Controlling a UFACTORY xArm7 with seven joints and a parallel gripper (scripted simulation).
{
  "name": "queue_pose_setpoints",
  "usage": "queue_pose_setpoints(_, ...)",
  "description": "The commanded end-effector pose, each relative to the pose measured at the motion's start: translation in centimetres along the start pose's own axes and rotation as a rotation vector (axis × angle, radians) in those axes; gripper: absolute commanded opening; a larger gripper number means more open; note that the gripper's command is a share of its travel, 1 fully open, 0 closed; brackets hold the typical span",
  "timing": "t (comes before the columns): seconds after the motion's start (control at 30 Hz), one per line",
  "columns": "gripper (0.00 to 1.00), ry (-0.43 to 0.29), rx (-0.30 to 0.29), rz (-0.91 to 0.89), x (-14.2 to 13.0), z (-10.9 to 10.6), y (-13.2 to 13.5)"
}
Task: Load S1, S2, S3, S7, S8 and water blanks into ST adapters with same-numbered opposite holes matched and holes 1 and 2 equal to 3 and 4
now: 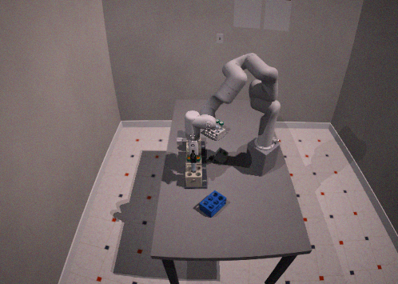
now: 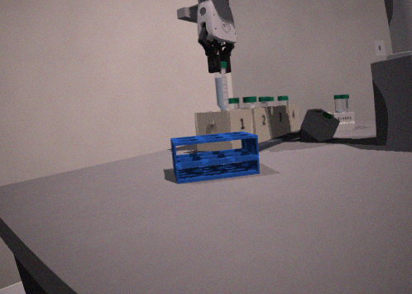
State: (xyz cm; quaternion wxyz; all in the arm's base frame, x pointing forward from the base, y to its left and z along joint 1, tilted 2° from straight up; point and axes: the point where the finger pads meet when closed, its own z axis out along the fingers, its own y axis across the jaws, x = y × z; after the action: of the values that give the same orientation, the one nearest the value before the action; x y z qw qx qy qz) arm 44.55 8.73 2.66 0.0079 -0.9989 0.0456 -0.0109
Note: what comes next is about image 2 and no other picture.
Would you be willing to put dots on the white tube rack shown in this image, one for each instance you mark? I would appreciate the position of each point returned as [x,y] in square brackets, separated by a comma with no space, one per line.
[347,121]

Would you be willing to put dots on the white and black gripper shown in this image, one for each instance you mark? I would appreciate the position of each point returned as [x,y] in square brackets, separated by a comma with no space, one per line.
[215,21]

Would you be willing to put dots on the blue tube rack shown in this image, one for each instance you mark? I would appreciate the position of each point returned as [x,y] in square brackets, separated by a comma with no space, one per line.
[204,160]

